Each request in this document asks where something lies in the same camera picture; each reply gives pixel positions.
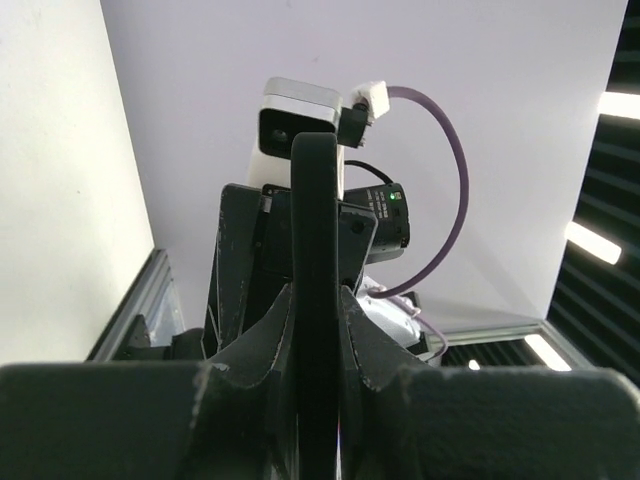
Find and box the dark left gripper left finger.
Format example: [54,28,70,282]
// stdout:
[1,288,295,479]

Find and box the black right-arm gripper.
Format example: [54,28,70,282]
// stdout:
[202,183,410,358]

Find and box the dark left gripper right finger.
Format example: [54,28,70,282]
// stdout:
[339,288,639,479]

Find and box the black smartphone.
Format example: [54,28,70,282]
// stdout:
[291,133,339,479]

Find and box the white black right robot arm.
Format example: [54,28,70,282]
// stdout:
[205,184,639,479]

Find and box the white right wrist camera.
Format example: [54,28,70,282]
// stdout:
[246,77,343,189]

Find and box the right aluminium frame post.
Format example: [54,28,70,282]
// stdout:
[87,250,171,362]

